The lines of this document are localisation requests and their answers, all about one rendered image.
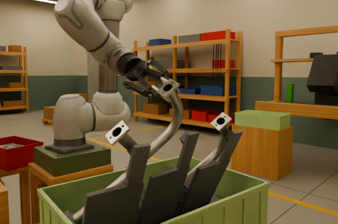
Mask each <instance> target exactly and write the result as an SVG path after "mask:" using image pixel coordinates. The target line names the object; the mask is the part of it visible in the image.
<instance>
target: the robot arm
mask: <svg viewBox="0 0 338 224"><path fill-rule="evenodd" d="M132 4H133V0H59V1H58V2H57V3H56V5H55V7H54V15H55V18H56V20H57V22H58V23H59V25H60V26H61V28H62V29H63V30H64V31H65V32H66V33H67V34H68V35H69V36H70V37H71V38H72V39H73V40H74V41H76V42H77V43H78V44H79V45H81V46H82V47H84V48H85V49H86V50H87V51H88V52H89V53H90V54H91V55H92V57H93V58H94V59H95V60H96V61H98V62H99V84H98V91H97V92H96V93H95V94H94V97H93V100H92V103H88V102H86V101H85V99H84V98H83V97H82V96H80V95H78V94H69V95H63V96H61V97H60V98H59V100H58V101H57V103H56V105H55V108H54V112H53V134H54V142H53V144H50V145H46V146H45V149H49V150H52V151H55V152H59V153H61V154H69V153H72V152H77V151H81V150H86V149H92V148H94V147H95V146H94V145H93V144H89V143H86V133H89V132H105V131H110V130H111V129H112V128H113V127H114V126H116V125H117V124H118V123H119V122H120V121H121V120H122V121H123V122H124V123H125V124H127V123H128V122H129V121H130V117H131V112H130V108H129V106H128V104H127V103H126V102H123V99H122V96H121V94H120V93H119V92H117V84H118V74H119V75H121V76H125V77H126V78H127V80H126V81H123V85H124V86H125V87H126V89H131V90H133V91H135V92H137V93H139V94H140V95H142V96H144V97H148V95H149V94H151V95H152V96H155V97H156V98H159V97H162V98H163V99H165V100H166V101H167V102H171V100H170V98H169V97H168V98H167V99H166V98H164V97H163V96H161V95H160V94H158V93H157V91H158V90H159V89H158V88H157V87H156V86H154V85H152V86H150V85H149V84H148V83H147V82H146V81H145V80H144V77H145V76H149V77H153V78H156V79H158V80H161V81H162V82H163V84H165V83H166V82H167V81H168V80H169V79H170V78H169V77H170V74H169V72H168V70H167V69H166V68H165V67H163V66H162V65H161V64H159V63H158V62H157V61H156V60H155V58H154V57H153V56H152V57H151V58H150V60H148V61H145V60H141V59H140V58H138V57H137V56H136V55H135V53H134V52H132V51H131V50H129V49H128V48H126V47H125V45H124V44H122V42H121V41H120V40H119V31H120V21H122V19H123V16H124V14H126V13H128V12H129V11H130V10H131V8H132ZM95 10H96V12H95ZM149 65H151V66H154V67H155V68H156V69H157V70H158V71H160V72H158V71H155V70H153V69H150V68H149ZM131 81H139V82H140V83H141V84H142V85H143V86H144V87H145V88H146V89H144V88H142V87H140V86H138V85H136V84H134V83H132V82H131Z"/></svg>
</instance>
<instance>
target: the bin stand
mask: <svg viewBox="0 0 338 224"><path fill-rule="evenodd" d="M15 174H19V180H20V204H21V224H31V202H30V176H29V170H28V166H27V167H23V168H20V169H16V170H12V171H9V172H7V171H4V170H1V169H0V182H1V183H2V184H3V186H5V185H4V183H3V182H2V181H1V177H5V176H10V175H15Z"/></svg>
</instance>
